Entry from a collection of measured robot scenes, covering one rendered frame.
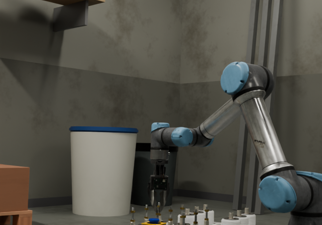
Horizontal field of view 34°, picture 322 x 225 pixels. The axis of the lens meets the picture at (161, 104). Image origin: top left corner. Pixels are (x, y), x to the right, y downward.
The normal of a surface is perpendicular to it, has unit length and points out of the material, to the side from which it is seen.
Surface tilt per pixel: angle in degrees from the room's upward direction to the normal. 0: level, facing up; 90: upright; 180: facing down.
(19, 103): 90
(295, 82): 90
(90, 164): 94
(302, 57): 90
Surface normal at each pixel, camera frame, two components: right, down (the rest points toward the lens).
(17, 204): 0.68, -0.04
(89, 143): -0.29, -0.01
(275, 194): -0.70, 0.05
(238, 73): -0.77, -0.18
